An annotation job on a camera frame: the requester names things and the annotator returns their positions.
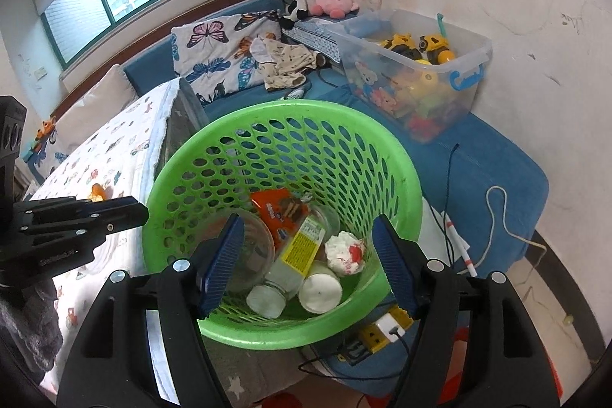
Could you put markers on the orange snack bag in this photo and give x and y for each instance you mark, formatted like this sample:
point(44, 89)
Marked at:
point(281, 212)

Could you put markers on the pink plush toy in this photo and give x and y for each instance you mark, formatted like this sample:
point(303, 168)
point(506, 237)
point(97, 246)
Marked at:
point(335, 9)

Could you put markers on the plastic bottle yellow label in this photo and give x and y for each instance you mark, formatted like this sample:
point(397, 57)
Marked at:
point(286, 275)

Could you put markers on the orange peel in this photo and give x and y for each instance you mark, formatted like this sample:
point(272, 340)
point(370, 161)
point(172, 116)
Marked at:
point(97, 193)

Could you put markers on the blue white patterned cloth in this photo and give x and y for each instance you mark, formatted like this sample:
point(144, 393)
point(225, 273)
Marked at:
point(315, 34)

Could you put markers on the butterfly pillow left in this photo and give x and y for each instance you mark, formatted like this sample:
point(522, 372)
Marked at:
point(45, 156)

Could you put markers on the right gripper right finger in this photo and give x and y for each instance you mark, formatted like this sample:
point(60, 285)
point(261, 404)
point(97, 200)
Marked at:
point(506, 364)

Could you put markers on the clear toy storage box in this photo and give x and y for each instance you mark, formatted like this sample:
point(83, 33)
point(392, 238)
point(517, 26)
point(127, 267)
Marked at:
point(419, 71)

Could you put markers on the cartoon print table cloth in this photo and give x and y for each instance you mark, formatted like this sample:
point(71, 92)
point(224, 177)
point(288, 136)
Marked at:
point(123, 156)

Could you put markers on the orange toy on sofa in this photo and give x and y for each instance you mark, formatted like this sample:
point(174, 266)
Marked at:
point(47, 127)

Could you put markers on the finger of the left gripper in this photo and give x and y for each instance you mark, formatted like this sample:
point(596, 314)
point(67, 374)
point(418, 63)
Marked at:
point(32, 251)
point(65, 208)

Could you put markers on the yellow power strip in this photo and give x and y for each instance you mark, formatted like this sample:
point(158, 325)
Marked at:
point(373, 337)

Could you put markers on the left gloved hand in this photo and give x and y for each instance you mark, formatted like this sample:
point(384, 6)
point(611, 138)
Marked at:
point(32, 322)

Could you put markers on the green plastic basket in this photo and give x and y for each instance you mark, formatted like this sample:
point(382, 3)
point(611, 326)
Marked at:
point(343, 158)

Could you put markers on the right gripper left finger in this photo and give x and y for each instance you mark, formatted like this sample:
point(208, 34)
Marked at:
point(140, 344)

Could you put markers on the red lined paper bowl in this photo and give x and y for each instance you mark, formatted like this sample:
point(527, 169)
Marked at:
point(257, 252)

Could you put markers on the white red paper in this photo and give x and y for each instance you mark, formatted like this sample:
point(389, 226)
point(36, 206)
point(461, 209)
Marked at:
point(345, 254)

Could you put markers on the small pudding cup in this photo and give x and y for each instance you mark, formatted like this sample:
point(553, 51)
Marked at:
point(328, 218)

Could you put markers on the beige cushion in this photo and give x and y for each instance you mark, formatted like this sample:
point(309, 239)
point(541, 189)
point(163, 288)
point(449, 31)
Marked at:
point(107, 98)

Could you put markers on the butterfly print pillow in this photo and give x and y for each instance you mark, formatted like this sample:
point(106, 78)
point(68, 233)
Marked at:
point(214, 56)

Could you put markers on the beige patterned clothing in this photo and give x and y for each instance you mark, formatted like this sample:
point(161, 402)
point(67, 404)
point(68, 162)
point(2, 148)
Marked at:
point(282, 66)

